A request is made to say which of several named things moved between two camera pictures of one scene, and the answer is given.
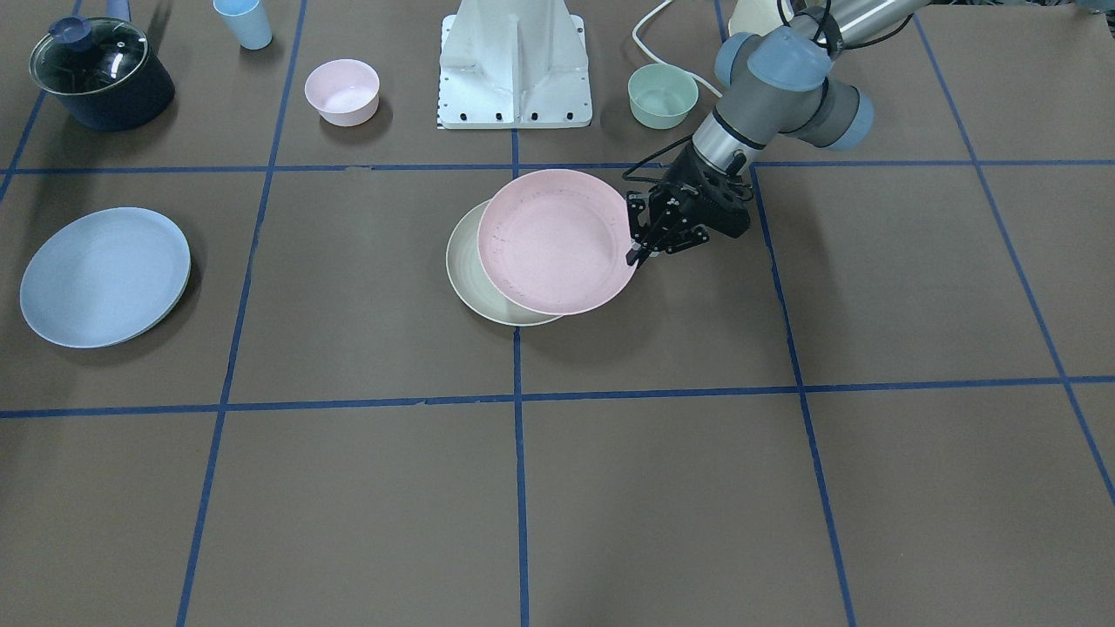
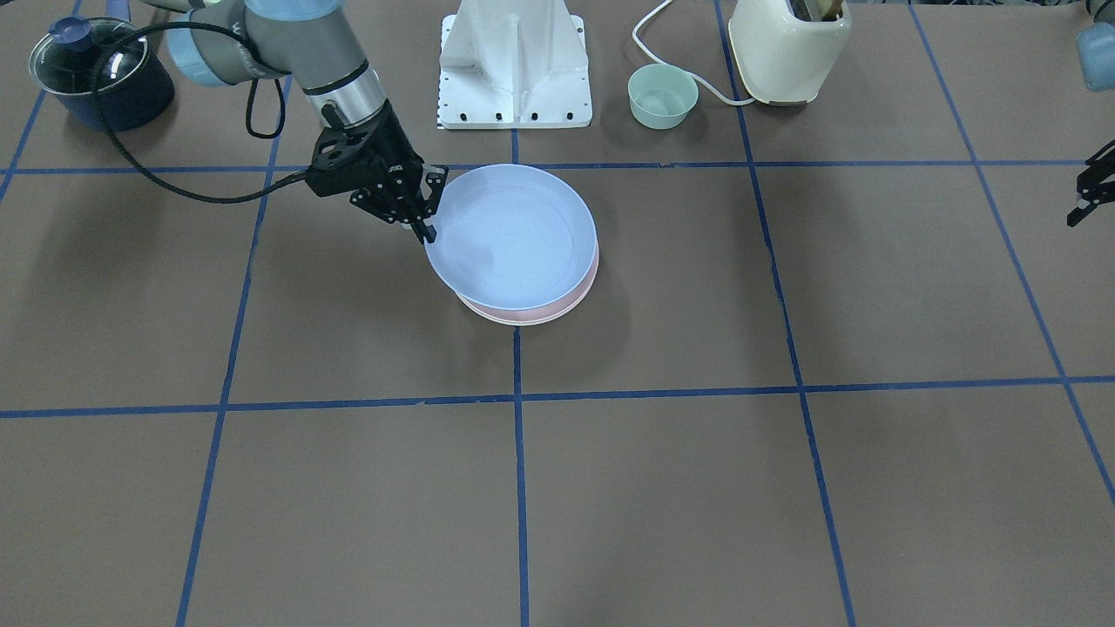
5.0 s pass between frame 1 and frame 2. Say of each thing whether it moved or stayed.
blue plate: moved
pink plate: moved
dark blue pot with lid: stayed
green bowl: stayed
